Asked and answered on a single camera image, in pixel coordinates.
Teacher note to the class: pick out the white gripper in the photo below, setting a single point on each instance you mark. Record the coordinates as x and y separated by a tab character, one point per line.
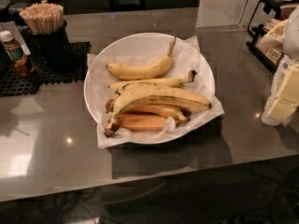
292	34

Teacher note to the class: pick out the large front yellow banana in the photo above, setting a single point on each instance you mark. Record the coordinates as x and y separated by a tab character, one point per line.
154	95

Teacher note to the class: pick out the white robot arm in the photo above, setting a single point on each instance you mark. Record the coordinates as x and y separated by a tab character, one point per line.
291	40

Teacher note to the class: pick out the top curved yellow banana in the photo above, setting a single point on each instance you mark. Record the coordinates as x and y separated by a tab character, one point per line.
147	71

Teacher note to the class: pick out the orange-yellow lower banana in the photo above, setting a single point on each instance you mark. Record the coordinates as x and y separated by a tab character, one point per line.
162	110

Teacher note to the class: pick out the white bowl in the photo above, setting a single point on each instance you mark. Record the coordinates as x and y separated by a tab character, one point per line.
130	47

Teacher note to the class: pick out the bottom orange banana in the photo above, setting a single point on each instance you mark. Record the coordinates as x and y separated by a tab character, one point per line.
142	122

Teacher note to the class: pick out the black condiment rack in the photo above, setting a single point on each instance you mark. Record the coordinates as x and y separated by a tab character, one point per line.
282	10

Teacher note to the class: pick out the white paper liner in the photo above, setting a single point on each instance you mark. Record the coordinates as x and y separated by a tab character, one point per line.
99	78

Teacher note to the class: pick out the black cup holder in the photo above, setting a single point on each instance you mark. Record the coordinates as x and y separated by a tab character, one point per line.
56	50

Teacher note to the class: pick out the bundle of wooden stirrers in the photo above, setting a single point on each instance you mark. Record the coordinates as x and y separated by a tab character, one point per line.
43	18

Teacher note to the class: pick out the brown sauce bottle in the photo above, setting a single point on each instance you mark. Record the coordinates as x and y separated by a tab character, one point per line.
20	62

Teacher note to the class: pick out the black rubber mat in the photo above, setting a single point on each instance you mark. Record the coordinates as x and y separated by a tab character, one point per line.
12	85

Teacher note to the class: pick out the dark lidded jar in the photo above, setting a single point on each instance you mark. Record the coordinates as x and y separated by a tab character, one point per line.
11	12

